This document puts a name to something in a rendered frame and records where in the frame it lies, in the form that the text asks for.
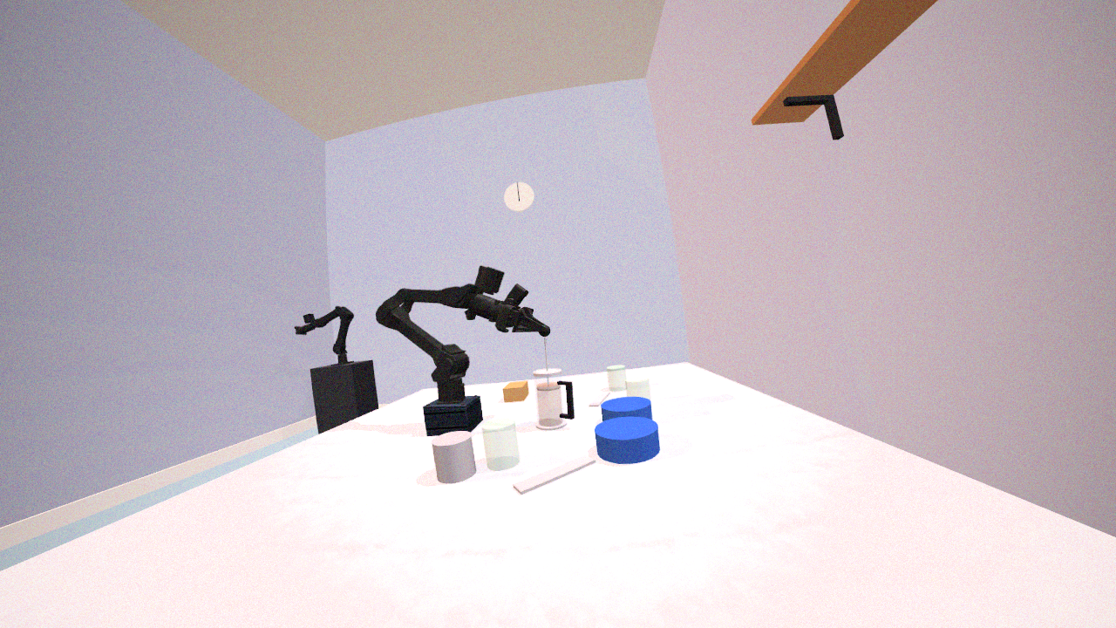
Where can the blue short cylinder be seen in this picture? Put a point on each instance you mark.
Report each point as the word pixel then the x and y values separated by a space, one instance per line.
pixel 627 440
pixel 626 407

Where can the orange rectangular block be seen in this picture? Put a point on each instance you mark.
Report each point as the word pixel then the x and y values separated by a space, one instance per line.
pixel 515 391

